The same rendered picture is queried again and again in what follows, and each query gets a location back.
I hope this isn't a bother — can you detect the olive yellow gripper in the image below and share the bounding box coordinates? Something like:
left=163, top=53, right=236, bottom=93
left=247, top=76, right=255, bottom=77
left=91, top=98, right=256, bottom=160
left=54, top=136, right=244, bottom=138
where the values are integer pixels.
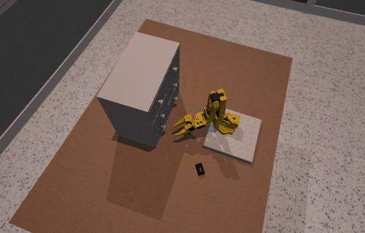
left=172, top=114, right=196, bottom=136

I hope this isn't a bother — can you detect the dark grey chest of drawers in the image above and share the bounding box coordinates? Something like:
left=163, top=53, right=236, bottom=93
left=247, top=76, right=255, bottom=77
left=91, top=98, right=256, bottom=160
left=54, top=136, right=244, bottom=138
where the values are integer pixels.
left=96, top=32, right=180, bottom=147

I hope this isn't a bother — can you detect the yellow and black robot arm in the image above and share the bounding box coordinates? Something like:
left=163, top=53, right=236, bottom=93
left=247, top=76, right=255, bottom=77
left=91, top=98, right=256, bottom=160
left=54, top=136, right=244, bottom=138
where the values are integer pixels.
left=194, top=89, right=240, bottom=134

